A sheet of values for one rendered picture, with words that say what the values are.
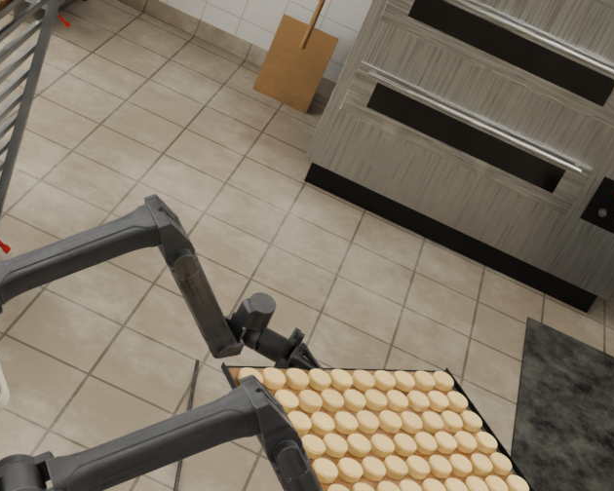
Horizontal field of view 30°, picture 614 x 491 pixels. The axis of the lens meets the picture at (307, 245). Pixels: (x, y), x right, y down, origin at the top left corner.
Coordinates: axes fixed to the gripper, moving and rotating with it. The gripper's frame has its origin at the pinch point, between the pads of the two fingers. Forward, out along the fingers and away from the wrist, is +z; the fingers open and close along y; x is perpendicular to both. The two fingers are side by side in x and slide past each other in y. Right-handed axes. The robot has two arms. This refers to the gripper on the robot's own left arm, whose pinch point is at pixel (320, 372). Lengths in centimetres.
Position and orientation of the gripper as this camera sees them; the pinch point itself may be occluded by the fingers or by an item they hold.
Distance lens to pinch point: 241.3
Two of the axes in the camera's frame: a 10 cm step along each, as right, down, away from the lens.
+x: -2.9, 3.9, -8.7
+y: -3.9, 7.8, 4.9
